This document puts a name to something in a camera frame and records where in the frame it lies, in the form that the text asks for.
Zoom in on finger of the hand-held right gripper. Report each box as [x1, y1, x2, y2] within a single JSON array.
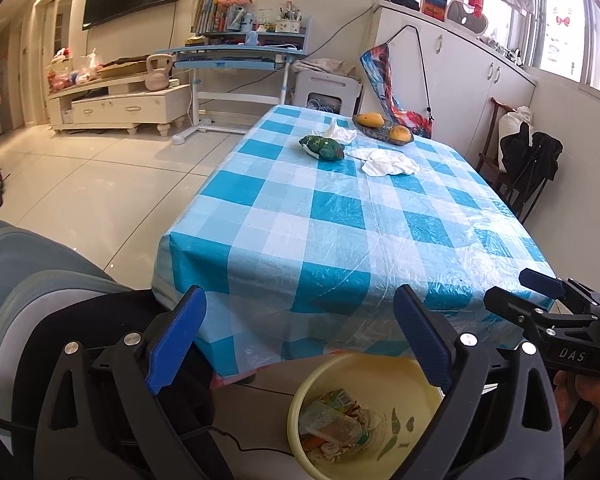
[[519, 267, 567, 302], [482, 287, 546, 333]]

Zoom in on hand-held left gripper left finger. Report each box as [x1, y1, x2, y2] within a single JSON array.
[[32, 285, 208, 480]]

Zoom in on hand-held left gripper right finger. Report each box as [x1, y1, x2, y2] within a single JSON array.
[[394, 284, 563, 480]]

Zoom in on yellow plastic basin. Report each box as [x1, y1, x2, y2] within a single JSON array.
[[286, 352, 448, 480]]

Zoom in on green milk carton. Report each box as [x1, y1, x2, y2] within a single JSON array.
[[320, 389, 361, 413]]

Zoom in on clear plastic bottle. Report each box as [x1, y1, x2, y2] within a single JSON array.
[[299, 400, 371, 448]]

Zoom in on person's right hand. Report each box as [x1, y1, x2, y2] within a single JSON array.
[[552, 369, 600, 461]]

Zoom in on dark wooden chair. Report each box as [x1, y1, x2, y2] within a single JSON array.
[[477, 97, 536, 221]]

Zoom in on grey padded chair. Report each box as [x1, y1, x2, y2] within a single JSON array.
[[0, 217, 136, 396]]

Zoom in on blue checkered tablecloth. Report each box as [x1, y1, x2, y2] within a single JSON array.
[[151, 105, 558, 378]]

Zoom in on white bag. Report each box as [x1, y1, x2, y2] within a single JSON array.
[[497, 106, 533, 133]]

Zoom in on dark fruit plate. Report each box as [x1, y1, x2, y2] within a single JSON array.
[[352, 114, 413, 146]]

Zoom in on crumpled green packet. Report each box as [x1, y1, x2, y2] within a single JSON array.
[[299, 135, 346, 162]]

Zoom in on white cupboard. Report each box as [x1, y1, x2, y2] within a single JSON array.
[[375, 0, 538, 171]]

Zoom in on white television cabinet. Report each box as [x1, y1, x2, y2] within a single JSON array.
[[46, 72, 193, 136]]

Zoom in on pink kettlebell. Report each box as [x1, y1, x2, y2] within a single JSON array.
[[146, 55, 173, 92]]

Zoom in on white plastic stool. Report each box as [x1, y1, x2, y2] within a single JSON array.
[[294, 67, 365, 113]]

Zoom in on flat cardboard box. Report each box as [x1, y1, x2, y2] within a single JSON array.
[[100, 57, 148, 78]]

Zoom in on clear plastic bag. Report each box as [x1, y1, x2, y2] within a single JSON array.
[[82, 49, 103, 83]]

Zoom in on beige folded cloth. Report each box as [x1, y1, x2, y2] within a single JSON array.
[[295, 57, 358, 78]]

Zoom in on red and white bags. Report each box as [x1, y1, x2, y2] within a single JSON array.
[[47, 49, 73, 93]]

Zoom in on blue study desk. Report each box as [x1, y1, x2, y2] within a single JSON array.
[[152, 15, 313, 146]]

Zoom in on colourful picture box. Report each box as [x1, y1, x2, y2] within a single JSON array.
[[420, 0, 448, 22]]

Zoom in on row of books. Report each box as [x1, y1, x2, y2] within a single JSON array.
[[190, 0, 228, 33]]

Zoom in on black cable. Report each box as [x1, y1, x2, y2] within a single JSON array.
[[180, 427, 293, 456]]

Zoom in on black cord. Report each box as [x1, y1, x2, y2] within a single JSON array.
[[387, 25, 436, 121]]

